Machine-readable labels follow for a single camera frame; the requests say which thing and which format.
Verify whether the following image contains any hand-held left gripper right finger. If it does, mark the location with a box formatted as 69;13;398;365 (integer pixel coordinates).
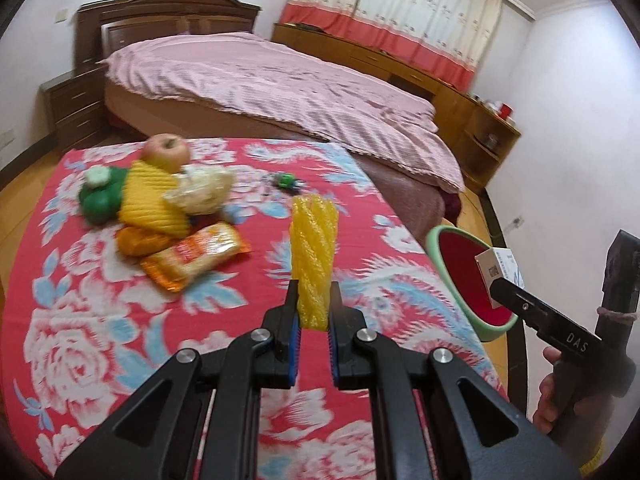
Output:
327;282;583;480

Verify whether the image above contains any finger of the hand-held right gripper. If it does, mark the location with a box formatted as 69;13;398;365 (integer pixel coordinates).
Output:
489;277;551;335

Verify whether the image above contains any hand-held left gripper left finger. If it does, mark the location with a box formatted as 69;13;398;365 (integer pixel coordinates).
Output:
52;280;301;480

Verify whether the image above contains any small white box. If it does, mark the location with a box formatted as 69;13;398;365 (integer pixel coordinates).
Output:
474;247;524;311

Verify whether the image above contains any green bin with red liner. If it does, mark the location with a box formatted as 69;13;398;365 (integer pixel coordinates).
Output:
424;225;521;343

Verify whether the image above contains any yellow twisted plastic bottle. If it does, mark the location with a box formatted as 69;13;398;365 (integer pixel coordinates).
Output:
290;194;339;332

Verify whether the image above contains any green toy figure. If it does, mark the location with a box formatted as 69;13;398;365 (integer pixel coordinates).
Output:
271;172;304;194

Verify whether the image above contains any person's right hand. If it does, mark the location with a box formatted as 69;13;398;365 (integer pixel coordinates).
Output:
531;347;568;431

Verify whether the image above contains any wooden corner shelf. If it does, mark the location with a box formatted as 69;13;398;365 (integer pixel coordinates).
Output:
462;100;522;193

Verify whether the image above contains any orange snack packet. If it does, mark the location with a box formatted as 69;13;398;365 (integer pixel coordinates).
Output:
139;221;252;292

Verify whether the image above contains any crumpled white wrap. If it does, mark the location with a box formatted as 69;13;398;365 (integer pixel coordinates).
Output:
164;166;236;214

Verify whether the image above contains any orange round fruit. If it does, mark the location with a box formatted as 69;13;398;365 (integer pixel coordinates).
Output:
116;225;173;258

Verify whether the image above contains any red floral tablecloth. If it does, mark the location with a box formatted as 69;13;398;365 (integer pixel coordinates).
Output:
0;136;511;480

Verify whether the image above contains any yellow foam fruit net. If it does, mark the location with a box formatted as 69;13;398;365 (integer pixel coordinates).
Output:
117;160;193;237

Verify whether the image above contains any red apple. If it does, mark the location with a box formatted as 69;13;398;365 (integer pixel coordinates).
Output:
144;133;191;173

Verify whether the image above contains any green toy pepper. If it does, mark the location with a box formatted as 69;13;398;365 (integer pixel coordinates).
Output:
77;166;132;224

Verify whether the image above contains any bed with pink cover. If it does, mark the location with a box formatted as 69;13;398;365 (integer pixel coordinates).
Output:
97;31;466;193

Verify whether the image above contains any long wooden cabinet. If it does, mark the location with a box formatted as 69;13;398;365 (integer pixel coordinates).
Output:
271;21;476;161

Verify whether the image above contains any cream and red curtain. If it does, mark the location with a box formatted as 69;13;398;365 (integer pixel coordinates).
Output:
277;0;388;53
372;0;503;92

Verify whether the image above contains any dark wooden nightstand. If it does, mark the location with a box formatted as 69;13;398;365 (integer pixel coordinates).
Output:
40;67;108;153

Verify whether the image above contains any dark wooden headboard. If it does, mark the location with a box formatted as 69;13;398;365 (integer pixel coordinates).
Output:
75;0;262;68

